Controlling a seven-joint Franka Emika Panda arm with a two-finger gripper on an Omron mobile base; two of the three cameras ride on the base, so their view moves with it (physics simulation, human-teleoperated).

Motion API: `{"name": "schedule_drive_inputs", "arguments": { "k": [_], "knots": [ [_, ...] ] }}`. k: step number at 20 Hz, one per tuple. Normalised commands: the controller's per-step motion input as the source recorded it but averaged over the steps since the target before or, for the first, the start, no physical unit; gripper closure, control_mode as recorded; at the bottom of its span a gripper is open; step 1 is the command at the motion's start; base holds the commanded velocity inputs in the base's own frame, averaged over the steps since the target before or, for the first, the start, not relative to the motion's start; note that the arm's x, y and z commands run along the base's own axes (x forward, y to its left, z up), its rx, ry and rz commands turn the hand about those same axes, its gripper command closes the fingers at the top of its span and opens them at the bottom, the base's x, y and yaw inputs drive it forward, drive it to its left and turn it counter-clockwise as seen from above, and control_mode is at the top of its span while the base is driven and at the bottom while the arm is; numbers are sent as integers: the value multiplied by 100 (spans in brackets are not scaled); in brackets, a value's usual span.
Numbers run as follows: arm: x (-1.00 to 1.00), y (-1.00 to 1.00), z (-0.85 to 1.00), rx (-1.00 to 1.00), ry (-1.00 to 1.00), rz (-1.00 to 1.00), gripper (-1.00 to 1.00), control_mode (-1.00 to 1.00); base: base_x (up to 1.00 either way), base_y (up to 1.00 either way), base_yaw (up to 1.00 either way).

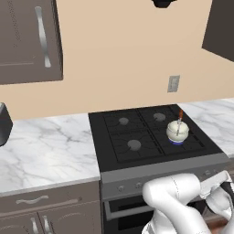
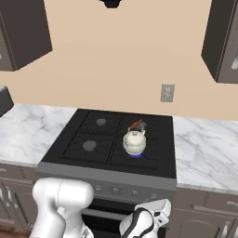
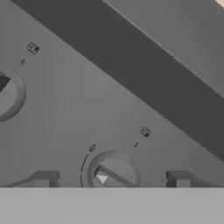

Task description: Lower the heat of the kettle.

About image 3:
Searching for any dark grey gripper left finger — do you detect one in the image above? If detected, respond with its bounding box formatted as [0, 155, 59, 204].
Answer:
[0, 170, 61, 188]

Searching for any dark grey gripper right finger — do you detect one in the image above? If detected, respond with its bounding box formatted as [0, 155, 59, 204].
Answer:
[165, 170, 224, 188]

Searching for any grey round stove knob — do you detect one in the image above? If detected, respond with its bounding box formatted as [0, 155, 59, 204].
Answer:
[0, 68, 27, 123]
[87, 150, 142, 188]

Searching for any grey stove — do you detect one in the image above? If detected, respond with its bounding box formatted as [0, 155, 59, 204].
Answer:
[0, 0, 224, 188]

